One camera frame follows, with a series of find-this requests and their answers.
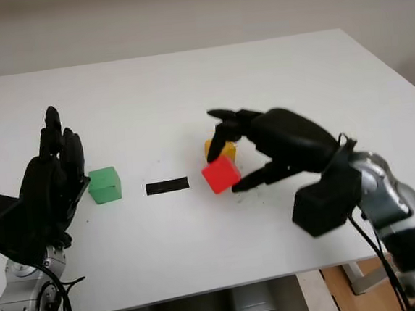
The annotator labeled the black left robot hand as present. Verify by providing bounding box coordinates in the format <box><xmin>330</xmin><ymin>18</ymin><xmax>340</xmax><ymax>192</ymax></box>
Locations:
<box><xmin>10</xmin><ymin>103</ymin><xmax>98</xmax><ymax>265</ymax></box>

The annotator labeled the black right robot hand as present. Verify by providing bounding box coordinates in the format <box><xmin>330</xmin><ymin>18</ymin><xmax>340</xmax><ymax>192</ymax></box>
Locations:
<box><xmin>201</xmin><ymin>98</ymin><xmax>345</xmax><ymax>196</ymax></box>

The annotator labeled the green wooden block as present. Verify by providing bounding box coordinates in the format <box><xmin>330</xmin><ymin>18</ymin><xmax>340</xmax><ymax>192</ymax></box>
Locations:
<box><xmin>87</xmin><ymin>165</ymin><xmax>123</xmax><ymax>206</ymax></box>

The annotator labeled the yellow wooden block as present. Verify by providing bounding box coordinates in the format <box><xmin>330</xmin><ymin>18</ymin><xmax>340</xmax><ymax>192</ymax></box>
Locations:
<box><xmin>204</xmin><ymin>136</ymin><xmax>238</xmax><ymax>164</ymax></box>

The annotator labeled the red wooden block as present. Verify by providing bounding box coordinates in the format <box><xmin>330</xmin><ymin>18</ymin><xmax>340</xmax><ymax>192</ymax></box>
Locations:
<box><xmin>200</xmin><ymin>154</ymin><xmax>243</xmax><ymax>197</ymax></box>

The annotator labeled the black tape strip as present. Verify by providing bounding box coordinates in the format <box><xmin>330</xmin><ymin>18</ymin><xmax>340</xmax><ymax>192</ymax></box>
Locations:
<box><xmin>144</xmin><ymin>177</ymin><xmax>191</xmax><ymax>197</ymax></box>

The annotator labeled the grey right robot thigh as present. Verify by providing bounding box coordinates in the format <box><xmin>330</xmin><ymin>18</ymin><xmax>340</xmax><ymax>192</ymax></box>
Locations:
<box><xmin>228</xmin><ymin>282</ymin><xmax>280</xmax><ymax>311</ymax></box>

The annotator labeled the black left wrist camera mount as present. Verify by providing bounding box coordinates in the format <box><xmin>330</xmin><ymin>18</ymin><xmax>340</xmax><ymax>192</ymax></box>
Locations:
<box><xmin>0</xmin><ymin>190</ymin><xmax>41</xmax><ymax>270</ymax></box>

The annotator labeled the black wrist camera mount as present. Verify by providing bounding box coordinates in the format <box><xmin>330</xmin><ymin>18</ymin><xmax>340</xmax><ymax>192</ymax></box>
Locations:
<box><xmin>288</xmin><ymin>167</ymin><xmax>368</xmax><ymax>240</ymax></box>
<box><xmin>0</xmin><ymin>190</ymin><xmax>41</xmax><ymax>270</ymax></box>

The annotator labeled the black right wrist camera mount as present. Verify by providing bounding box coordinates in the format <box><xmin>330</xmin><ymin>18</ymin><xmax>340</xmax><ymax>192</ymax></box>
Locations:
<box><xmin>288</xmin><ymin>167</ymin><xmax>368</xmax><ymax>240</ymax></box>

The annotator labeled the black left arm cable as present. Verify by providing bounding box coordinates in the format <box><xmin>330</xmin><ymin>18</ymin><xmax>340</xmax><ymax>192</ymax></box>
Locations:
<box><xmin>38</xmin><ymin>260</ymin><xmax>90</xmax><ymax>311</ymax></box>

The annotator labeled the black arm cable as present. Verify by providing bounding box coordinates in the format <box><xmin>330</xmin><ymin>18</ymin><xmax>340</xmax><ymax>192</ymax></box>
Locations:
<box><xmin>331</xmin><ymin>128</ymin><xmax>415</xmax><ymax>311</ymax></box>
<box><xmin>38</xmin><ymin>260</ymin><xmax>90</xmax><ymax>311</ymax></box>

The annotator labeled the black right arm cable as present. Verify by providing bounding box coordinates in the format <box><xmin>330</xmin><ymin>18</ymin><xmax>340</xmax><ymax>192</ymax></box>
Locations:
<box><xmin>331</xmin><ymin>128</ymin><xmax>415</xmax><ymax>311</ymax></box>

